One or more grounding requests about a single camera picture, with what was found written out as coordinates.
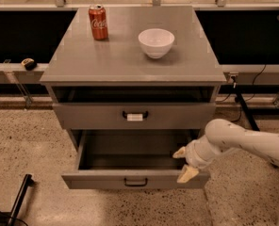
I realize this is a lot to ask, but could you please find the grey top drawer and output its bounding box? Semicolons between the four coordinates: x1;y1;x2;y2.
53;103;215;129

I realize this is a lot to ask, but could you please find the black stand leg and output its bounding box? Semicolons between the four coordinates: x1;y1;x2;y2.
233;86;260;131

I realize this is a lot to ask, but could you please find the grey drawer cabinet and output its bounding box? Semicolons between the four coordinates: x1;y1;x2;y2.
41;6;225;145

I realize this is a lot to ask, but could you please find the black frame bottom left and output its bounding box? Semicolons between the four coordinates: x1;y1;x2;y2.
0;174;34;226

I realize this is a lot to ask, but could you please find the white bowl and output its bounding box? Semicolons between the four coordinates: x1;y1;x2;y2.
138;28;175;58

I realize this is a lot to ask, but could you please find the small black and tan object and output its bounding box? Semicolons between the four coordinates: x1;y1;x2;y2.
21;58;37;71

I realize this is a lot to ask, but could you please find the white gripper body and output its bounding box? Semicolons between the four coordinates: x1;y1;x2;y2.
184;134;238;170

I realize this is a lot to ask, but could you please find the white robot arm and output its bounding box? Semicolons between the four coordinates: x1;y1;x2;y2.
172;119;279;184

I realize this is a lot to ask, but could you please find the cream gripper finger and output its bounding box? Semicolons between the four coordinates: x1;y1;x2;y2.
177;165;199;184
172;146;186;158

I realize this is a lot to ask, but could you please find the grey drawer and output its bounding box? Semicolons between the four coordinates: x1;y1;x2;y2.
62;130;209;189
53;103;215;129

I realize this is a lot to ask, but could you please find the red Coca-Cola can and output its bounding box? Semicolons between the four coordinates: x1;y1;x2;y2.
89;5;108;40

